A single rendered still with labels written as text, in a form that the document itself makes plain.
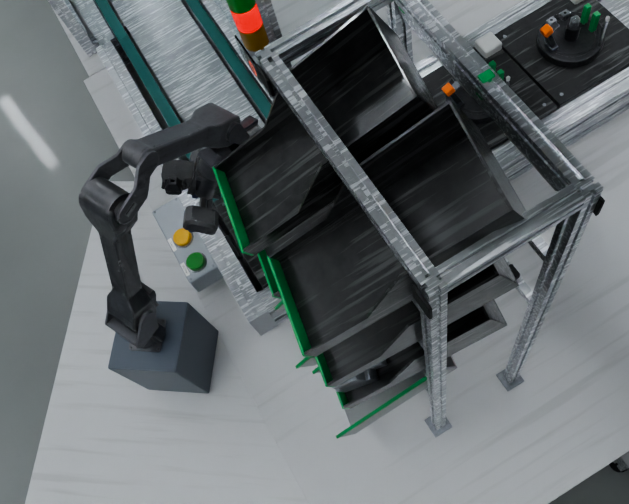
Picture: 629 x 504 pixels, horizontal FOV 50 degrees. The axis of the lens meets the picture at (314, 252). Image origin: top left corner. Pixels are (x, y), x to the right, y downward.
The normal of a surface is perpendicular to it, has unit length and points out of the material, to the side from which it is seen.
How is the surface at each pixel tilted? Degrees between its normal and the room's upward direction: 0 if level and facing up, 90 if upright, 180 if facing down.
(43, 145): 0
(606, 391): 0
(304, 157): 25
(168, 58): 0
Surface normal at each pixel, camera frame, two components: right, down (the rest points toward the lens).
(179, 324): -0.18, -0.39
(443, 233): -0.55, -0.19
